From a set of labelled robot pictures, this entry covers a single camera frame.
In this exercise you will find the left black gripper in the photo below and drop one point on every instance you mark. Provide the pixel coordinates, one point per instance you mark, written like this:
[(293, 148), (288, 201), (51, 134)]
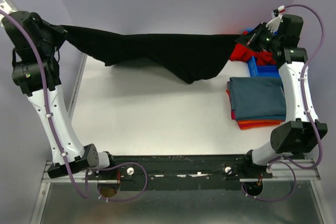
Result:
[(58, 31)]

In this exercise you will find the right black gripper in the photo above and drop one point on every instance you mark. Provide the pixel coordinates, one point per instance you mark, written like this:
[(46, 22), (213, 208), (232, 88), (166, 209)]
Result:
[(251, 39)]

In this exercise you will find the black floral t shirt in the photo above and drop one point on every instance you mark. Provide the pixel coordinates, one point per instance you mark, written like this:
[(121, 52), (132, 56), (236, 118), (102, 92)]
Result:
[(189, 57)]

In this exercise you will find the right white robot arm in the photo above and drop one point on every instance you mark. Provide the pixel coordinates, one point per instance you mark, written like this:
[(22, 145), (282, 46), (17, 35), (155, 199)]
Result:
[(302, 130)]

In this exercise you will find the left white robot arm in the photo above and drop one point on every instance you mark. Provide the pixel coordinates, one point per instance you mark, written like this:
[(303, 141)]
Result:
[(36, 72)]

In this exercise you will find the blue plastic bin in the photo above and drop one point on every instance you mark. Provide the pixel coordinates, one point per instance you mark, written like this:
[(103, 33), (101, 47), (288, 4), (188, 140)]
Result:
[(262, 71)]

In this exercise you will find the red t shirt in bin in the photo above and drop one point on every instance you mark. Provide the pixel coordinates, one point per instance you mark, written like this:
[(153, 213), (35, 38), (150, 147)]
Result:
[(243, 54)]

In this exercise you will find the folded teal t shirt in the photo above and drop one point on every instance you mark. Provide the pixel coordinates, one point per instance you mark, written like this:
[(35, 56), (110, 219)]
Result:
[(257, 98)]

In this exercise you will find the folded magenta t shirt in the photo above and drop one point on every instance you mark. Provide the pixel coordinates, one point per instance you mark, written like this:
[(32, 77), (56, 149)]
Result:
[(233, 116)]

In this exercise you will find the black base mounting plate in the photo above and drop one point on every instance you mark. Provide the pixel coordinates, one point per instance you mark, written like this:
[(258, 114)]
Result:
[(182, 172)]

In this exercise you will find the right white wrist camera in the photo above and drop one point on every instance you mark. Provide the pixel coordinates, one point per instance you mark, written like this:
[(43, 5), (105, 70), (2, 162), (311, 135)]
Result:
[(274, 23)]

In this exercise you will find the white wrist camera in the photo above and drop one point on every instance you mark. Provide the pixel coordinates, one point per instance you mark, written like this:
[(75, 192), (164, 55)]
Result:
[(8, 7), (274, 23)]

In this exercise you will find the aluminium left side rail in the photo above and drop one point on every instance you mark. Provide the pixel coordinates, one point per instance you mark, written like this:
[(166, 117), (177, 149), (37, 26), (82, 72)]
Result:
[(71, 72)]

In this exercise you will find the aluminium rail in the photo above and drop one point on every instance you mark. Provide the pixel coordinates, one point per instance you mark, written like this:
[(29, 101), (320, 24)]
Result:
[(279, 172), (71, 72)]

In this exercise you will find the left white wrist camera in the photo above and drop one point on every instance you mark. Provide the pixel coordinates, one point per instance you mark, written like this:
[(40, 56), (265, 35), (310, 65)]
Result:
[(8, 7)]

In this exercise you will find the aluminium front rail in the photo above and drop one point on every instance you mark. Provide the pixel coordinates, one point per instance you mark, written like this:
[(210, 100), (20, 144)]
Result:
[(279, 172)]

